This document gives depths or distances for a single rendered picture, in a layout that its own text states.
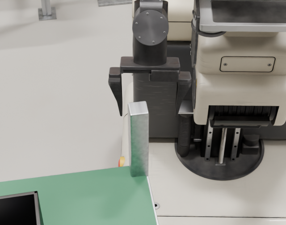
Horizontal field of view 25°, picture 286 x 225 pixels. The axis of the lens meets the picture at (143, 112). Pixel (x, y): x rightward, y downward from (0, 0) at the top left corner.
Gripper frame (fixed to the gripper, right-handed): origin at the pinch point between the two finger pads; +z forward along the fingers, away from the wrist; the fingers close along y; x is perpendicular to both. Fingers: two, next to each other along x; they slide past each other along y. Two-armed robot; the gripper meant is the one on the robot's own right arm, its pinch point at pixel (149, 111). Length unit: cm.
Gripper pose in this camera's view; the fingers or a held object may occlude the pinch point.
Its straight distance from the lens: 115.5
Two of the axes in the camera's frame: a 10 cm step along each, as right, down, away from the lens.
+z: -0.2, 9.4, 3.4
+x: 0.0, -3.4, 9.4
